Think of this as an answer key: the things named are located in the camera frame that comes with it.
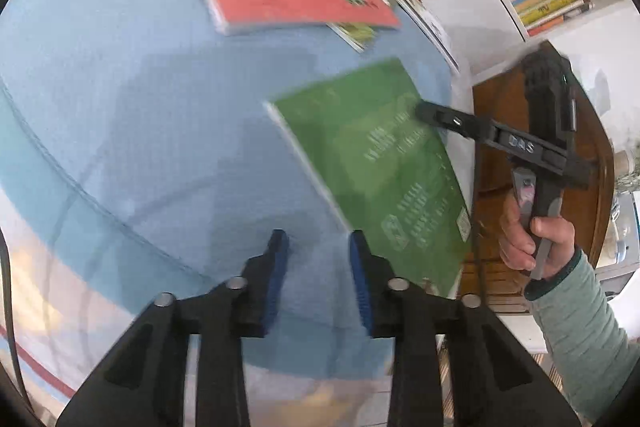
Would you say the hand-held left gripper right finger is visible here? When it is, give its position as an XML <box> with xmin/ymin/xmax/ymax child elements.
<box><xmin>348</xmin><ymin>229</ymin><xmax>583</xmax><ymax>427</ymax></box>

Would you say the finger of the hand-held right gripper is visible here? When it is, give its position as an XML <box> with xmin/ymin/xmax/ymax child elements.
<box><xmin>415</xmin><ymin>101</ymin><xmax>499</xmax><ymax>144</ymax></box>

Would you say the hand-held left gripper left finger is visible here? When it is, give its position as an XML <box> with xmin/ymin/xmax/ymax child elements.
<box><xmin>55</xmin><ymin>229</ymin><xmax>291</xmax><ymax>427</ymax></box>

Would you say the green paperback book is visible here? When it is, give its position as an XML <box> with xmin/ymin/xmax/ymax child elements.
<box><xmin>263</xmin><ymin>58</ymin><xmax>473</xmax><ymax>298</ymax></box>

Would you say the person's right forearm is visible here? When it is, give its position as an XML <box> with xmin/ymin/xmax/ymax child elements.
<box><xmin>522</xmin><ymin>247</ymin><xmax>640</xmax><ymax>425</ymax></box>

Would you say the person's right hand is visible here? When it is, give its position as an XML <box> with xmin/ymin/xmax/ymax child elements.
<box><xmin>499</xmin><ymin>194</ymin><xmax>577</xmax><ymax>279</ymax></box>

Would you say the brown wooden cabinet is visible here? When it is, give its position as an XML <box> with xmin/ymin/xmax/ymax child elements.
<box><xmin>457</xmin><ymin>39</ymin><xmax>616</xmax><ymax>315</ymax></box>

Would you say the white book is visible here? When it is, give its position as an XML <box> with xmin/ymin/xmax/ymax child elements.
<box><xmin>345</xmin><ymin>0</ymin><xmax>460</xmax><ymax>72</ymax></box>

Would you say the yellow green illustrated book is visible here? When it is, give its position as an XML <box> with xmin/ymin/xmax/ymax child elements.
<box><xmin>327</xmin><ymin>21</ymin><xmax>381</xmax><ymax>54</ymax></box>

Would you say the leaf print tablecloth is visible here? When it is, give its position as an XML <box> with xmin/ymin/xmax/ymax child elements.
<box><xmin>0</xmin><ymin>187</ymin><xmax>401</xmax><ymax>427</ymax></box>

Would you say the blue quilted mat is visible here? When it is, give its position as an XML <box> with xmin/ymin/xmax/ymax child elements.
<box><xmin>0</xmin><ymin>0</ymin><xmax>458</xmax><ymax>368</ymax></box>

